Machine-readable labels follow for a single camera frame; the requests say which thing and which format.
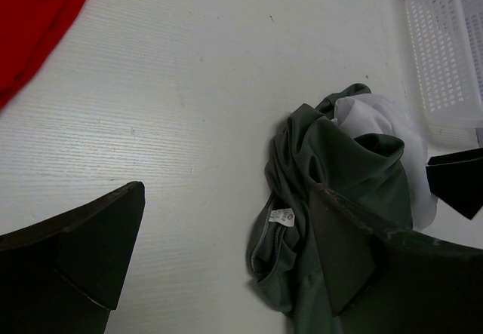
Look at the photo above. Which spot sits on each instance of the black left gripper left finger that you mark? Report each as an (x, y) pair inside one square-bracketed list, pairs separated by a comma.
[(65, 274)]

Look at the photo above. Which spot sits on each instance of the folded red t-shirt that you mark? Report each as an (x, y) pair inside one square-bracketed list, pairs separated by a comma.
[(30, 31)]

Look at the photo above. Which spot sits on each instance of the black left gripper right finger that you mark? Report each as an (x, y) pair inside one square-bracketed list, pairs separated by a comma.
[(384, 278)]

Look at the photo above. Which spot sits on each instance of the dark green t-shirt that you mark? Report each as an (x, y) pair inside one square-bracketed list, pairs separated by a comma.
[(310, 149)]

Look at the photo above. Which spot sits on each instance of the white plastic perforated basket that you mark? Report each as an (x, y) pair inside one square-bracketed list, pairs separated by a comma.
[(446, 37)]

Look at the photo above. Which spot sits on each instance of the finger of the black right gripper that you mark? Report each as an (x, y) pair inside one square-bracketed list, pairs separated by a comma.
[(456, 179)]

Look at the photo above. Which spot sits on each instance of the white t-shirt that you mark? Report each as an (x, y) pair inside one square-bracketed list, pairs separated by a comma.
[(371, 113)]

